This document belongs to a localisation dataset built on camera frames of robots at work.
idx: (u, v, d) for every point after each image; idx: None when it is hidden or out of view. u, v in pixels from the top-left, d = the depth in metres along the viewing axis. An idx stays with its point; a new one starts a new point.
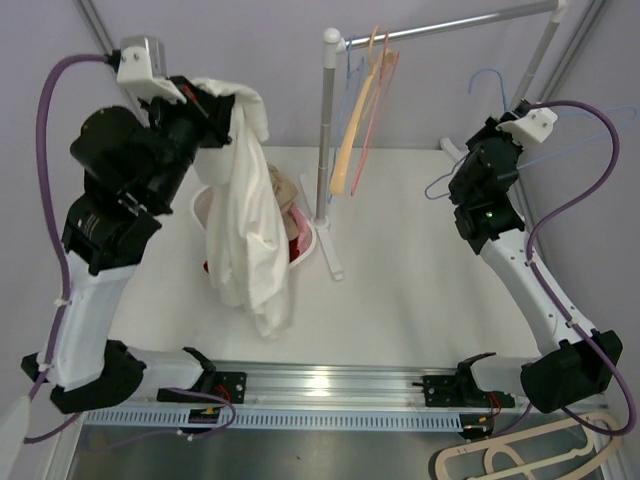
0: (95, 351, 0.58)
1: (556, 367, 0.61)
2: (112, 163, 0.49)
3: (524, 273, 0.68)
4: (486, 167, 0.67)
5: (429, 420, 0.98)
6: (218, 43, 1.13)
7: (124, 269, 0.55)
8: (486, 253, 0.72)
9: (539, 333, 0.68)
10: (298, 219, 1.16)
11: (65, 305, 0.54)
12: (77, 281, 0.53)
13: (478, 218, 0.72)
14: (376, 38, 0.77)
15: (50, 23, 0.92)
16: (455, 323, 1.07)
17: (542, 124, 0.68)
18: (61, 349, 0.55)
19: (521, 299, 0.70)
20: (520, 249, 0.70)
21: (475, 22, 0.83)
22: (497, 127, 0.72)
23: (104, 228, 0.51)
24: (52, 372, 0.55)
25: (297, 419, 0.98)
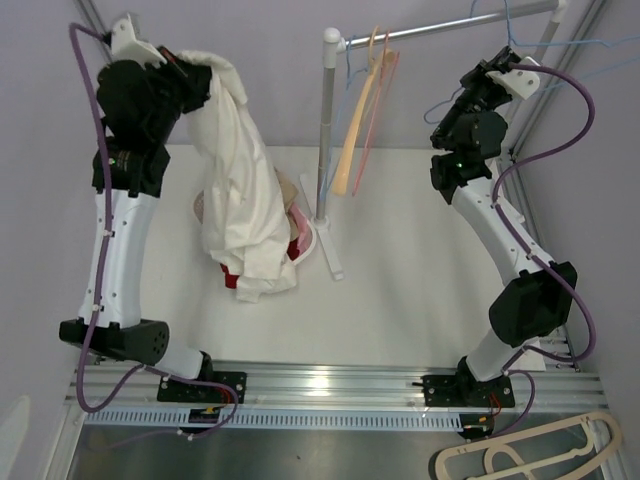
0: (135, 289, 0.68)
1: (516, 293, 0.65)
2: (132, 99, 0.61)
3: (490, 215, 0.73)
4: (474, 143, 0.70)
5: (430, 420, 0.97)
6: (218, 43, 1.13)
7: (152, 200, 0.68)
8: (456, 201, 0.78)
9: (503, 271, 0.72)
10: (297, 219, 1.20)
11: (108, 237, 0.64)
12: (120, 209, 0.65)
13: (450, 171, 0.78)
14: (376, 38, 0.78)
15: (52, 24, 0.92)
16: (454, 324, 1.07)
17: (527, 82, 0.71)
18: (111, 279, 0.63)
19: (487, 239, 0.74)
20: (487, 194, 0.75)
21: (475, 21, 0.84)
22: (488, 75, 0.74)
23: (136, 161, 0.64)
24: (106, 309, 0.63)
25: (297, 419, 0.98)
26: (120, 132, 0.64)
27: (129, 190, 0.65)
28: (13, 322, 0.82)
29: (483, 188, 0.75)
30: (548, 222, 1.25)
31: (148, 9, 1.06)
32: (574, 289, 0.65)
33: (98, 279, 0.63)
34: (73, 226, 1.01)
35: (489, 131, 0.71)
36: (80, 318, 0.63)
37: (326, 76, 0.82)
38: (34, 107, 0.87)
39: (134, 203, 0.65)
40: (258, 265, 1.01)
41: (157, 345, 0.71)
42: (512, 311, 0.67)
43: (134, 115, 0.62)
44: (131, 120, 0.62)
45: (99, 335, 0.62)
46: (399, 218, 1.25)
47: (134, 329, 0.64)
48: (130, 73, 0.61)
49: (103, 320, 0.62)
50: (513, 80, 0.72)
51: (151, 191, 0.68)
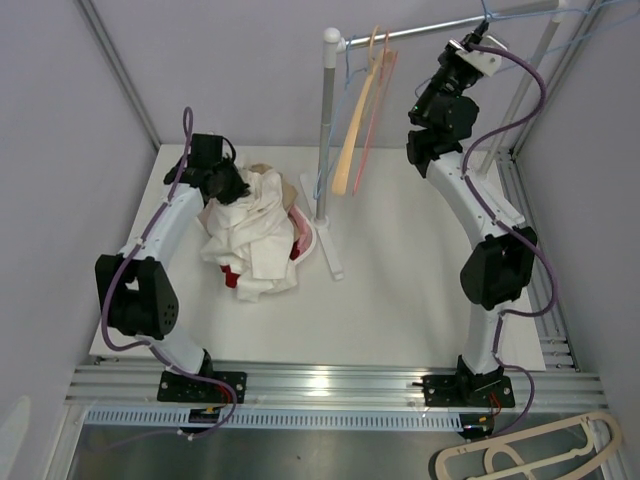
0: (168, 255, 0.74)
1: (480, 255, 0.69)
2: (216, 146, 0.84)
3: (459, 185, 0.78)
4: (447, 128, 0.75)
5: (430, 420, 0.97)
6: (218, 43, 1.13)
7: (198, 206, 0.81)
8: (431, 175, 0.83)
9: (473, 238, 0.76)
10: (297, 220, 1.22)
11: (166, 205, 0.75)
12: (183, 191, 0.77)
13: (424, 148, 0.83)
14: (376, 38, 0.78)
15: (53, 24, 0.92)
16: (447, 325, 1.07)
17: (489, 60, 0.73)
18: (157, 231, 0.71)
19: (460, 210, 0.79)
20: (458, 167, 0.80)
21: (476, 20, 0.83)
22: (457, 53, 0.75)
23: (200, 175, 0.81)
24: (147, 247, 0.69)
25: (297, 419, 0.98)
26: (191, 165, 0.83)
27: (192, 183, 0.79)
28: (12, 322, 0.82)
29: (455, 161, 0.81)
30: (548, 222, 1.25)
31: (148, 9, 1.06)
32: (536, 247, 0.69)
33: (148, 228, 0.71)
34: (72, 227, 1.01)
35: (461, 116, 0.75)
36: (118, 253, 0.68)
37: (326, 76, 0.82)
38: (33, 106, 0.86)
39: (194, 190, 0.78)
40: (267, 264, 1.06)
41: (166, 315, 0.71)
42: (477, 271, 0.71)
43: (213, 156, 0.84)
44: (206, 156, 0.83)
45: (135, 266, 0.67)
46: (401, 217, 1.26)
47: (163, 270, 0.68)
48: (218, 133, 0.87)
49: (141, 254, 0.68)
50: (474, 58, 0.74)
51: (203, 201, 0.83)
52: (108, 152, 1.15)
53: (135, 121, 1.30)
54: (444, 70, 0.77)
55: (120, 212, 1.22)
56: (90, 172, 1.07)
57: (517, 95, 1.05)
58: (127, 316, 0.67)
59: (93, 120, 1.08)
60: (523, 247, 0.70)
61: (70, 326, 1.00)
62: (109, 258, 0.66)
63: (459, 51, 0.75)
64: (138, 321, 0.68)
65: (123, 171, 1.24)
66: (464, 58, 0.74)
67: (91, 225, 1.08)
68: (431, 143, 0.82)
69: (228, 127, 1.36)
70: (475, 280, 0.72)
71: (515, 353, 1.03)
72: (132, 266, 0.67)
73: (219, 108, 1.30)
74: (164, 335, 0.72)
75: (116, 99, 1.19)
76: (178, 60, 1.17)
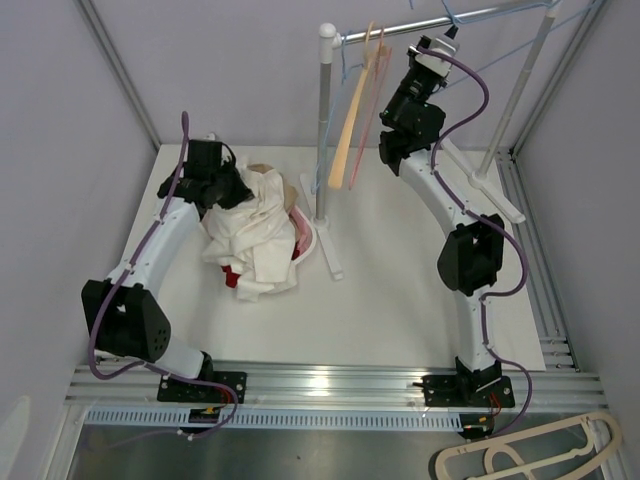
0: (161, 276, 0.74)
1: (453, 244, 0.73)
2: (213, 153, 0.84)
3: (429, 180, 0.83)
4: (416, 134, 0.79)
5: (430, 420, 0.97)
6: (218, 42, 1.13)
7: (195, 217, 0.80)
8: (404, 174, 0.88)
9: (447, 228, 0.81)
10: (297, 220, 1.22)
11: (158, 223, 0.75)
12: (175, 208, 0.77)
13: (394, 151, 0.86)
14: (372, 34, 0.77)
15: (53, 23, 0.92)
16: (440, 323, 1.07)
17: (440, 62, 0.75)
18: (147, 255, 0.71)
19: (434, 206, 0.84)
20: (427, 163, 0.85)
21: (479, 15, 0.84)
22: (416, 60, 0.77)
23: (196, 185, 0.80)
24: (135, 272, 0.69)
25: (297, 419, 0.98)
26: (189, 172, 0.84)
27: (186, 197, 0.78)
28: (12, 321, 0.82)
29: (423, 158, 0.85)
30: (548, 221, 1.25)
31: (148, 8, 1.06)
32: (504, 229, 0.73)
33: (139, 250, 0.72)
34: (72, 226, 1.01)
35: (428, 123, 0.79)
36: (107, 279, 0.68)
37: (323, 73, 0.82)
38: (33, 105, 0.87)
39: (187, 206, 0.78)
40: (270, 267, 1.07)
41: (157, 340, 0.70)
42: (451, 258, 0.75)
43: (209, 164, 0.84)
44: (204, 164, 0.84)
45: (123, 292, 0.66)
46: (396, 216, 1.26)
47: (152, 296, 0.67)
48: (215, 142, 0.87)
49: (129, 280, 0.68)
50: (428, 61, 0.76)
51: (199, 213, 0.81)
52: (107, 152, 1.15)
53: (136, 121, 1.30)
54: (411, 74, 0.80)
55: (120, 212, 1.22)
56: (90, 172, 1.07)
57: (516, 94, 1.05)
58: (116, 342, 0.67)
59: (93, 119, 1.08)
60: (492, 232, 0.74)
61: (70, 326, 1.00)
62: (97, 284, 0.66)
63: (418, 56, 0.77)
64: (127, 347, 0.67)
65: (123, 171, 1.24)
66: (421, 61, 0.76)
67: (91, 225, 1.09)
68: (401, 146, 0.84)
69: (228, 127, 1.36)
70: (451, 269, 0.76)
71: (515, 351, 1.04)
72: (120, 294, 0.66)
73: (219, 108, 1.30)
74: (155, 358, 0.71)
75: (116, 99, 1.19)
76: (178, 59, 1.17)
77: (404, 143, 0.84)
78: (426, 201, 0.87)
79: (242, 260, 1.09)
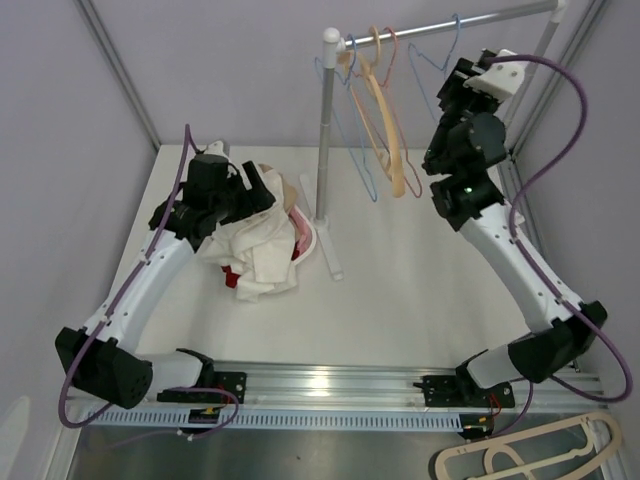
0: (144, 320, 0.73)
1: (551, 343, 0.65)
2: (214, 173, 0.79)
3: (514, 254, 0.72)
4: (475, 150, 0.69)
5: (429, 420, 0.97)
6: (219, 44, 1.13)
7: (189, 251, 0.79)
8: (469, 231, 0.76)
9: (530, 315, 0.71)
10: (297, 220, 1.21)
11: (143, 263, 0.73)
12: (164, 245, 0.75)
13: (458, 196, 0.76)
14: (381, 37, 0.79)
15: (54, 24, 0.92)
16: (450, 326, 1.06)
17: (511, 73, 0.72)
18: (126, 303, 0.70)
19: (508, 275, 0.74)
20: (503, 227, 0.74)
21: (477, 21, 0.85)
22: (465, 85, 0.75)
23: (191, 216, 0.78)
24: (112, 324, 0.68)
25: (297, 419, 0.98)
26: (189, 193, 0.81)
27: (176, 233, 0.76)
28: (12, 322, 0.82)
29: (498, 218, 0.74)
30: (547, 222, 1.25)
31: (148, 10, 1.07)
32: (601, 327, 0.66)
33: (118, 298, 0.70)
34: (73, 228, 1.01)
35: (485, 134, 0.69)
36: (82, 328, 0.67)
37: (325, 77, 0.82)
38: (34, 107, 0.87)
39: (177, 243, 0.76)
40: (269, 265, 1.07)
41: (134, 389, 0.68)
42: (532, 348, 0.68)
43: (209, 185, 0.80)
44: (204, 187, 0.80)
45: (97, 344, 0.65)
46: (398, 218, 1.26)
47: (125, 352, 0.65)
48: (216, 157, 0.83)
49: (104, 334, 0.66)
50: (496, 77, 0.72)
51: (192, 246, 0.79)
52: (108, 153, 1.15)
53: (136, 122, 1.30)
54: (454, 108, 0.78)
55: (120, 212, 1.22)
56: (90, 173, 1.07)
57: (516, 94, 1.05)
58: (93, 388, 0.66)
59: (94, 120, 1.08)
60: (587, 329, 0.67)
61: (70, 327, 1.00)
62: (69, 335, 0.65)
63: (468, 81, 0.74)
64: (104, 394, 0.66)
65: (123, 171, 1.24)
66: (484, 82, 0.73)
67: (91, 225, 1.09)
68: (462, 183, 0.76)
69: (228, 128, 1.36)
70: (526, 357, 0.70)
71: None
72: (96, 343, 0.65)
73: (220, 109, 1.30)
74: (129, 405, 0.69)
75: (117, 99, 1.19)
76: (178, 61, 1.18)
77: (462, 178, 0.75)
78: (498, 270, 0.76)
79: (243, 260, 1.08)
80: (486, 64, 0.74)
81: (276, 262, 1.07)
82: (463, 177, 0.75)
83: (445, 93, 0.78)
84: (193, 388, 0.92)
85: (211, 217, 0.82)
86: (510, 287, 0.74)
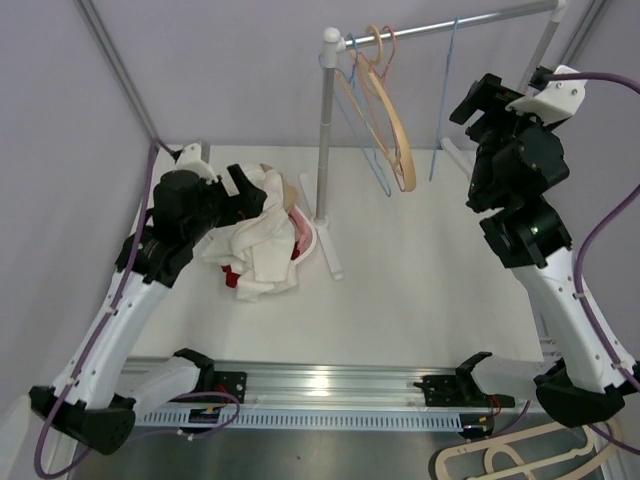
0: (116, 371, 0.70)
1: (603, 410, 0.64)
2: (179, 200, 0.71)
3: (575, 311, 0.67)
4: (530, 168, 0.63)
5: (429, 420, 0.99)
6: (219, 43, 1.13)
7: (163, 289, 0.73)
8: (528, 275, 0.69)
9: (577, 371, 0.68)
10: (297, 220, 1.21)
11: (110, 314, 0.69)
12: (130, 292, 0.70)
13: (518, 231, 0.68)
14: (382, 36, 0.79)
15: (54, 22, 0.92)
16: (452, 324, 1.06)
17: (571, 91, 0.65)
18: (94, 359, 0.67)
19: (561, 327, 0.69)
20: (568, 278, 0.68)
21: (477, 21, 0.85)
22: (510, 108, 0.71)
23: (159, 252, 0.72)
24: (79, 384, 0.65)
25: (297, 419, 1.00)
26: (158, 219, 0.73)
27: (145, 276, 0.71)
28: (12, 322, 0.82)
29: (564, 267, 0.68)
30: None
31: (148, 9, 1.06)
32: None
33: (84, 355, 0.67)
34: (73, 228, 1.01)
35: (538, 150, 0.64)
36: (52, 387, 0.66)
37: (326, 76, 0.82)
38: (34, 107, 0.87)
39: (146, 289, 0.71)
40: (268, 265, 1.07)
41: (115, 434, 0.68)
42: (579, 403, 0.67)
43: (177, 212, 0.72)
44: (172, 216, 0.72)
45: (65, 408, 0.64)
46: (399, 218, 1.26)
47: (96, 412, 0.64)
48: (186, 179, 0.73)
49: (71, 396, 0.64)
50: (555, 96, 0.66)
51: (167, 282, 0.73)
52: (108, 153, 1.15)
53: (136, 121, 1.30)
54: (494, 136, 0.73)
55: (119, 212, 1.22)
56: (90, 173, 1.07)
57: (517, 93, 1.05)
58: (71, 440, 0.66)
59: (94, 119, 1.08)
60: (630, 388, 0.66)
61: (70, 327, 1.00)
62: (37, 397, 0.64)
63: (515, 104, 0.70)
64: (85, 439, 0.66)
65: (123, 171, 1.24)
66: (543, 103, 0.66)
67: (91, 225, 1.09)
68: (520, 215, 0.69)
69: (228, 127, 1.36)
70: (565, 404, 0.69)
71: (518, 346, 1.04)
72: (63, 405, 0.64)
73: (220, 109, 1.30)
74: (113, 450, 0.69)
75: (117, 99, 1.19)
76: (178, 60, 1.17)
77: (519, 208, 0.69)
78: (550, 316, 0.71)
79: (244, 260, 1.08)
80: (542, 82, 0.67)
81: (276, 262, 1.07)
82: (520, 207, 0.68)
83: (485, 119, 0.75)
84: (192, 392, 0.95)
85: (184, 247, 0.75)
86: (559, 337, 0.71)
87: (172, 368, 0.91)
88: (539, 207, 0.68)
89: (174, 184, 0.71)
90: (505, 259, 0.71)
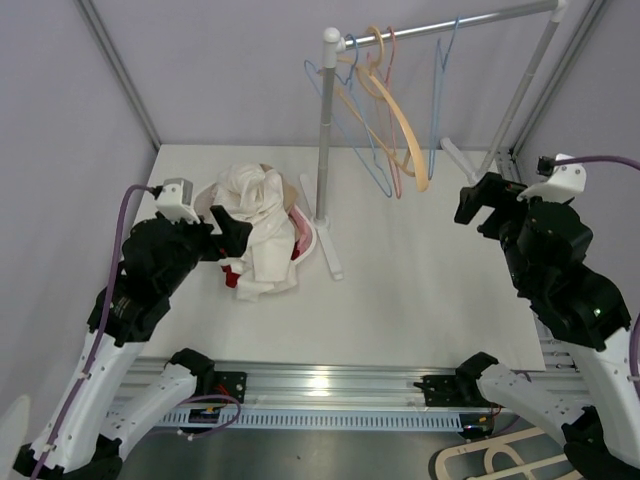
0: (95, 429, 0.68)
1: None
2: (150, 256, 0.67)
3: (628, 395, 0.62)
4: (548, 235, 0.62)
5: (429, 420, 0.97)
6: (218, 43, 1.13)
7: (138, 344, 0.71)
8: (583, 354, 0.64)
9: (614, 440, 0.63)
10: (297, 220, 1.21)
11: (83, 379, 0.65)
12: (101, 355, 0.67)
13: (572, 306, 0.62)
14: (383, 37, 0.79)
15: (53, 22, 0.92)
16: (453, 326, 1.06)
17: (574, 172, 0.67)
18: (70, 425, 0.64)
19: (607, 404, 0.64)
20: (625, 360, 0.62)
21: (477, 21, 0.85)
22: (519, 197, 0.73)
23: (133, 307, 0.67)
24: (57, 449, 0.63)
25: (297, 419, 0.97)
26: (132, 272, 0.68)
27: (117, 338, 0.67)
28: (12, 322, 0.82)
29: (621, 350, 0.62)
30: None
31: (147, 9, 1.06)
32: None
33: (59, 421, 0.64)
34: (73, 229, 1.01)
35: (555, 220, 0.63)
36: (30, 449, 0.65)
37: (326, 76, 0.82)
38: (33, 107, 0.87)
39: (117, 350, 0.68)
40: (268, 266, 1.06)
41: None
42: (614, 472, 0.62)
43: (148, 267, 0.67)
44: (144, 272, 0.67)
45: (45, 473, 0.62)
46: (398, 218, 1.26)
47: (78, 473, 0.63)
48: (156, 234, 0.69)
49: (50, 461, 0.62)
50: (563, 180, 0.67)
51: (138, 340, 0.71)
52: (108, 153, 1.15)
53: (136, 121, 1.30)
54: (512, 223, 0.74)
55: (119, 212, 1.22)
56: (90, 173, 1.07)
57: (516, 95, 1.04)
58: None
59: (93, 119, 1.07)
60: None
61: (70, 328, 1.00)
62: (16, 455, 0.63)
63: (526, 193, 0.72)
64: None
65: (123, 171, 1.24)
66: (557, 187, 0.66)
67: (91, 226, 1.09)
68: (565, 290, 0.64)
69: (227, 127, 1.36)
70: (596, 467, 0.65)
71: (518, 346, 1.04)
72: (44, 470, 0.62)
73: (220, 109, 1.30)
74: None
75: (117, 98, 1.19)
76: (178, 60, 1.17)
77: (560, 284, 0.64)
78: (596, 393, 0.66)
79: (243, 260, 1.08)
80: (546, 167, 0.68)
81: (275, 262, 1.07)
82: (564, 281, 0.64)
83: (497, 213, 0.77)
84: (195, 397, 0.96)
85: (160, 299, 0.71)
86: (600, 411, 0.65)
87: (167, 380, 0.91)
88: (590, 282, 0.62)
89: (145, 237, 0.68)
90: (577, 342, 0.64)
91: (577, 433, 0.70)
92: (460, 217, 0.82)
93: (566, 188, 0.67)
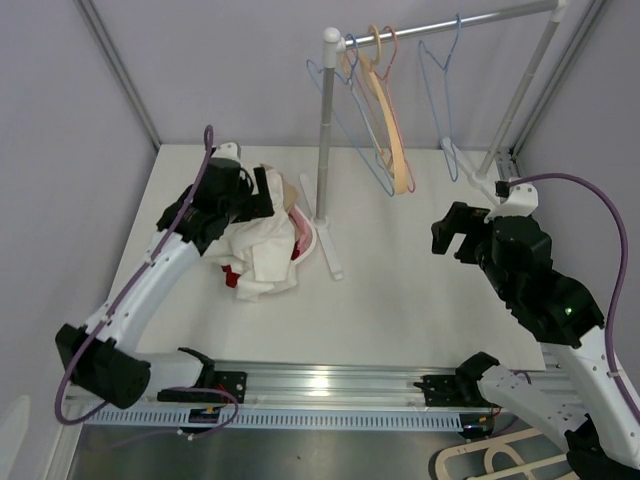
0: (145, 320, 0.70)
1: None
2: (223, 179, 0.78)
3: (610, 390, 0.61)
4: (510, 242, 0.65)
5: (430, 420, 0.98)
6: (218, 42, 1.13)
7: (195, 254, 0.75)
8: (563, 356, 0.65)
9: (609, 443, 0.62)
10: (297, 220, 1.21)
11: (148, 265, 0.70)
12: (168, 248, 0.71)
13: (547, 310, 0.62)
14: (382, 36, 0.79)
15: (52, 22, 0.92)
16: (454, 326, 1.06)
17: (527, 190, 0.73)
18: (128, 304, 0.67)
19: (593, 403, 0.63)
20: (602, 356, 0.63)
21: (476, 22, 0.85)
22: (487, 220, 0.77)
23: (198, 218, 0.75)
24: (112, 323, 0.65)
25: (299, 419, 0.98)
26: (198, 198, 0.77)
27: (183, 236, 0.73)
28: (12, 322, 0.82)
29: (598, 346, 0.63)
30: (552, 222, 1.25)
31: (147, 9, 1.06)
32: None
33: (120, 298, 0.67)
34: (73, 229, 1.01)
35: (516, 228, 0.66)
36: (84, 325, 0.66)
37: (325, 76, 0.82)
38: (33, 107, 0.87)
39: (183, 246, 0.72)
40: (267, 265, 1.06)
41: (129, 388, 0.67)
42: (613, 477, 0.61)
43: (218, 189, 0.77)
44: (213, 191, 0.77)
45: (95, 346, 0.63)
46: (398, 217, 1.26)
47: (124, 356, 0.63)
48: (228, 164, 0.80)
49: (104, 333, 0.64)
50: (518, 197, 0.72)
51: (199, 249, 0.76)
52: (108, 153, 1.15)
53: (136, 121, 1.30)
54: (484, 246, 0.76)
55: (119, 211, 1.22)
56: (90, 173, 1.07)
57: (517, 95, 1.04)
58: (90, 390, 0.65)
59: (92, 119, 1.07)
60: None
61: (69, 328, 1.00)
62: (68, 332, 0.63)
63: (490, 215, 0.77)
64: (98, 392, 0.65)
65: (123, 171, 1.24)
66: (513, 205, 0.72)
67: (91, 226, 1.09)
68: (539, 293, 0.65)
69: (227, 126, 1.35)
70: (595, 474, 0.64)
71: (518, 346, 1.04)
72: (96, 343, 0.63)
73: (220, 109, 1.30)
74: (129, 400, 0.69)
75: (116, 98, 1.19)
76: (178, 60, 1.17)
77: (533, 288, 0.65)
78: (581, 393, 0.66)
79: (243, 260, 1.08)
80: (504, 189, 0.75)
81: (276, 260, 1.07)
82: (536, 285, 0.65)
83: (468, 239, 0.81)
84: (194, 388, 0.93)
85: (219, 222, 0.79)
86: (589, 410, 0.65)
87: (178, 357, 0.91)
88: (562, 285, 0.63)
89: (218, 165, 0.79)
90: (554, 343, 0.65)
91: (580, 441, 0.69)
92: (437, 248, 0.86)
93: (522, 206, 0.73)
